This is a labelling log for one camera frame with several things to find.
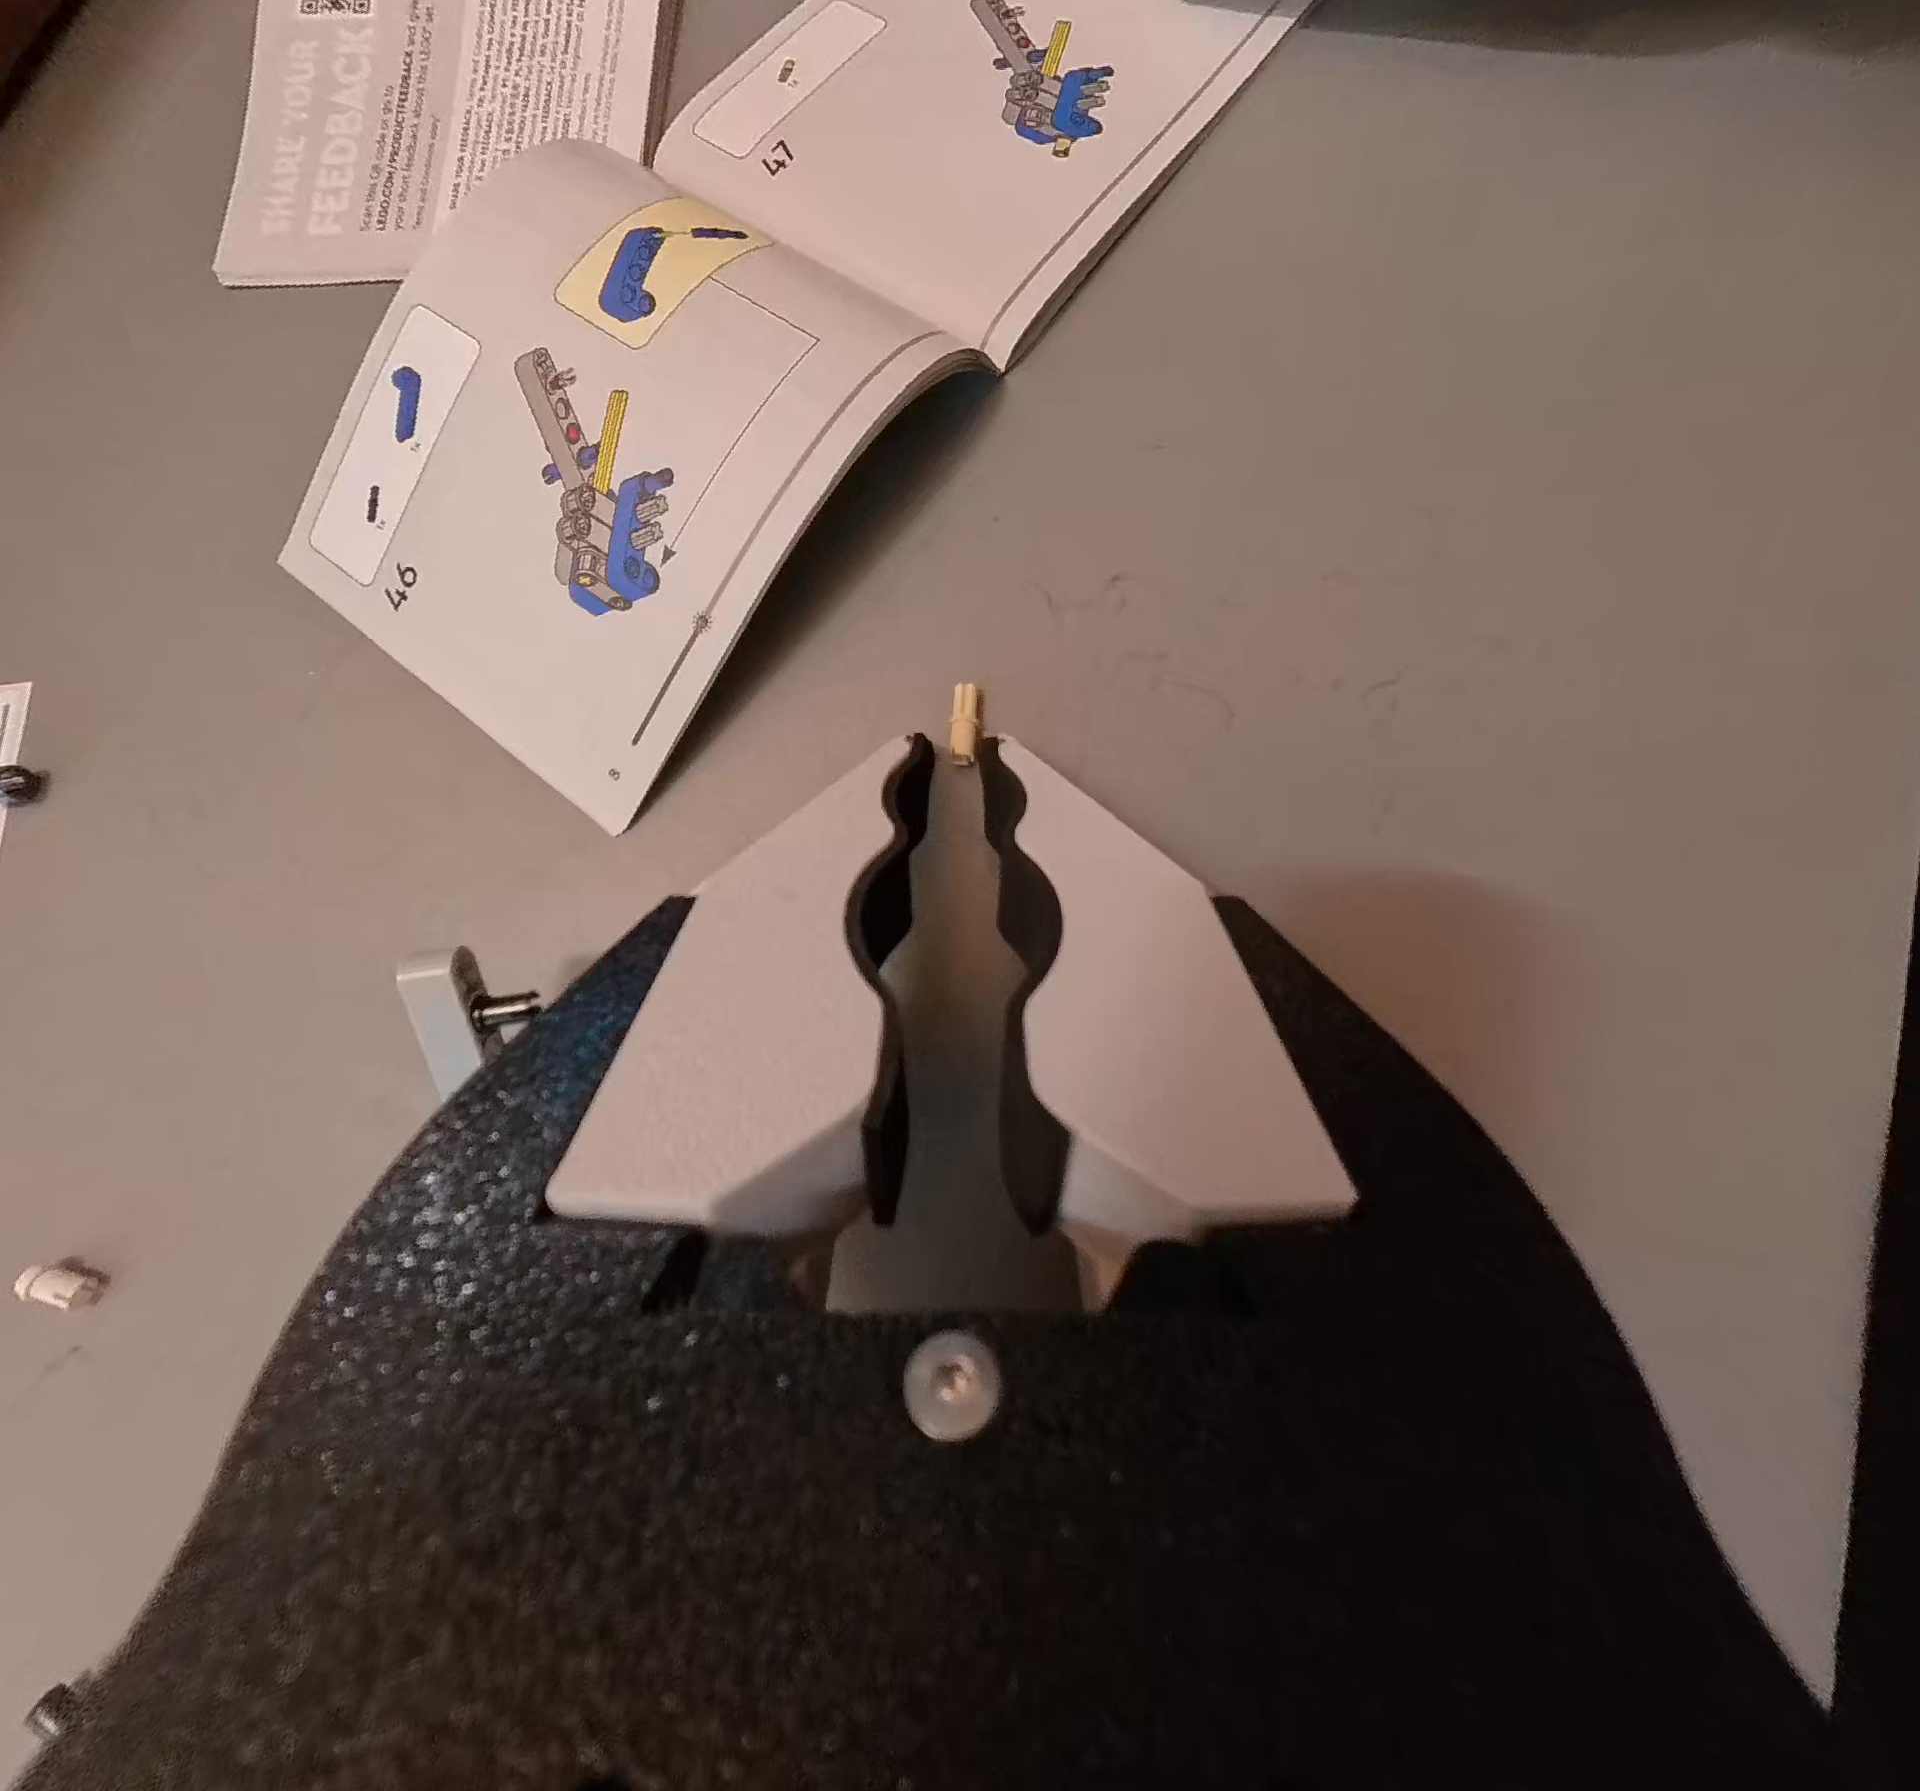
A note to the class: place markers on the lego instruction booklet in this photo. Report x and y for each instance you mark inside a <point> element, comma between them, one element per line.
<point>901,174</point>

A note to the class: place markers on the tan lego pin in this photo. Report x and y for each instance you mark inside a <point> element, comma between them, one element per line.
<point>965,717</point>

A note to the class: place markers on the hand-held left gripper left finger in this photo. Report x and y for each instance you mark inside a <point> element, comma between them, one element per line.
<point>736,1055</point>

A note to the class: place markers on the grey and blue lego assembly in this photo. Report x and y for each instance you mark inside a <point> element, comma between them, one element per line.
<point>434,1026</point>

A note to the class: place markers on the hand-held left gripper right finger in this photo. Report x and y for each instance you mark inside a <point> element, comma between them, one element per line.
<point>1184,1055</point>

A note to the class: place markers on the white lego pin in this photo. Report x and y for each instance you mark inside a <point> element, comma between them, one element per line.
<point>56,1281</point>

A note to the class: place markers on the closed grey printed leaflet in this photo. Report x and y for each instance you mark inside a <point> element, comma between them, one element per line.
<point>446,128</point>

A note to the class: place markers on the lego sticker sheet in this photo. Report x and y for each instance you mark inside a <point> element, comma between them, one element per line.
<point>13,734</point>

